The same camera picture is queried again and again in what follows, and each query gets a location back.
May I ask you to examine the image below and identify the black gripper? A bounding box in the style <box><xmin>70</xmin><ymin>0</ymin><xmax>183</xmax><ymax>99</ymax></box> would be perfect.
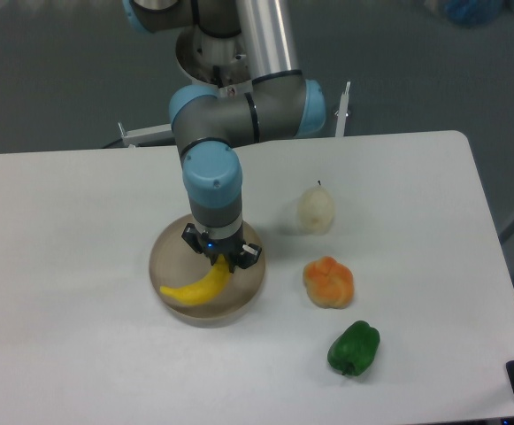
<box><xmin>181</xmin><ymin>221</ymin><xmax>262</xmax><ymax>274</ymax></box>

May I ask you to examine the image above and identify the beige round plate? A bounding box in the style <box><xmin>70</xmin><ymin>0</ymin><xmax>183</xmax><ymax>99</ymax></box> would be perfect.
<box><xmin>149</xmin><ymin>214</ymin><xmax>266</xmax><ymax>328</ymax></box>

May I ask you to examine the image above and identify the white metal bracket right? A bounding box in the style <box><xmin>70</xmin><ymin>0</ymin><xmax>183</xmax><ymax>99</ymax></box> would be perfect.
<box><xmin>334</xmin><ymin>81</ymin><xmax>351</xmax><ymax>137</ymax></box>

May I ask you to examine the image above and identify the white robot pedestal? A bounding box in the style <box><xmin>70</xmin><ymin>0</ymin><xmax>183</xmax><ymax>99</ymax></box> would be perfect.
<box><xmin>175</xmin><ymin>26</ymin><xmax>252</xmax><ymax>97</ymax></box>

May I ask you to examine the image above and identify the white metal bracket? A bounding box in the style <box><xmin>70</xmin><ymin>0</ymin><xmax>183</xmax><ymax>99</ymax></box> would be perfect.
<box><xmin>334</xmin><ymin>81</ymin><xmax>351</xmax><ymax>137</ymax></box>
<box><xmin>115</xmin><ymin>122</ymin><xmax>175</xmax><ymax>147</ymax></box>

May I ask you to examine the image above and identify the blue plastic bag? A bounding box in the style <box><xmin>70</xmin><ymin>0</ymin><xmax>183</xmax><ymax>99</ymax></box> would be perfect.
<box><xmin>441</xmin><ymin>0</ymin><xmax>504</xmax><ymax>27</ymax></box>

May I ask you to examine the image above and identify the white metal bracket left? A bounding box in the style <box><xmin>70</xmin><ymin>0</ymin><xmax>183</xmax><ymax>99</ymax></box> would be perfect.
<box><xmin>115</xmin><ymin>122</ymin><xmax>175</xmax><ymax>147</ymax></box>

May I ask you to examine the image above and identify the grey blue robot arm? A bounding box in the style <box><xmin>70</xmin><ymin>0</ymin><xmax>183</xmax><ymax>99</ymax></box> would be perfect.
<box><xmin>123</xmin><ymin>1</ymin><xmax>326</xmax><ymax>271</ymax></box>

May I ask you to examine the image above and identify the yellow banana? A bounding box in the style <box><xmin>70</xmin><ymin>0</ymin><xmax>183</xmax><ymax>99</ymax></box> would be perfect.
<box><xmin>159</xmin><ymin>255</ymin><xmax>231</xmax><ymax>306</ymax></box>

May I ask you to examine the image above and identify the white pear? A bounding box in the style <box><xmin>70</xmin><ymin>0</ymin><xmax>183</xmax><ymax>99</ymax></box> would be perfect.
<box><xmin>297</xmin><ymin>181</ymin><xmax>335</xmax><ymax>234</ymax></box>

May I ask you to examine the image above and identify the orange bread roll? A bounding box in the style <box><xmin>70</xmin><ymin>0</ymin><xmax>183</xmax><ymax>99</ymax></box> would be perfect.
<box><xmin>303</xmin><ymin>256</ymin><xmax>355</xmax><ymax>309</ymax></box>

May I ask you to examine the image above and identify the green bell pepper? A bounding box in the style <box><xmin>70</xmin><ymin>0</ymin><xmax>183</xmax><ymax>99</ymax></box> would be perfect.
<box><xmin>326</xmin><ymin>321</ymin><xmax>380</xmax><ymax>377</ymax></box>

